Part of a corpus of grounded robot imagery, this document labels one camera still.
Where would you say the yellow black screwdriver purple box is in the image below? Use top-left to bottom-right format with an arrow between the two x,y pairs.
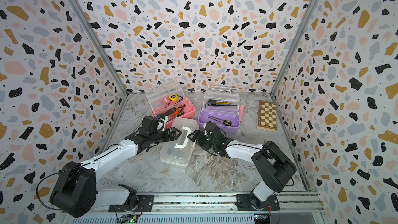
208,116 -> 233,127

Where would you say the aluminium corner post right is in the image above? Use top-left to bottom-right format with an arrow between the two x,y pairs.
270,0 -> 319,97

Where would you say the purple toolbox with clear lid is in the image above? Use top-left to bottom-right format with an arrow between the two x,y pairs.
198,86 -> 240,133

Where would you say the wooden chessboard box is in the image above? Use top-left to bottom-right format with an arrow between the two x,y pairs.
257,100 -> 277,132

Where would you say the yellow tape measure in pink box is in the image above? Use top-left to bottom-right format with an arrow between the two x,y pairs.
168,94 -> 179,102

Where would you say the pink toy microphone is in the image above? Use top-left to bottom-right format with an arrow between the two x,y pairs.
239,100 -> 246,123

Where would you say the orange black screwdriver pink box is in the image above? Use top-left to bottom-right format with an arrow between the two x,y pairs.
164,104 -> 186,119

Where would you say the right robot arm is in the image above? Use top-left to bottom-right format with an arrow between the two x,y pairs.
187,121 -> 297,211

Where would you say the aluminium corner post left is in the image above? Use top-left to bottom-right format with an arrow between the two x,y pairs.
67,0 -> 129,97

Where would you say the pink toolbox with clear lid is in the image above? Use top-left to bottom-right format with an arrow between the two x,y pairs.
145,80 -> 196,128

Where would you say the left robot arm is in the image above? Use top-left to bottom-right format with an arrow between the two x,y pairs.
45,116 -> 182,218

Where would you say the white clear toolbox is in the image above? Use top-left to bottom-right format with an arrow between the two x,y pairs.
160,117 -> 199,169

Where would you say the aluminium corner post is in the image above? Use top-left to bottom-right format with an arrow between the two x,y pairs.
270,0 -> 319,97
67,0 -> 129,97

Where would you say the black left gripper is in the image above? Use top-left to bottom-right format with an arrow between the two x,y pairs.
150,127 -> 182,145

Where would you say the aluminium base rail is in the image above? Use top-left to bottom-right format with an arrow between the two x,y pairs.
57,191 -> 328,224

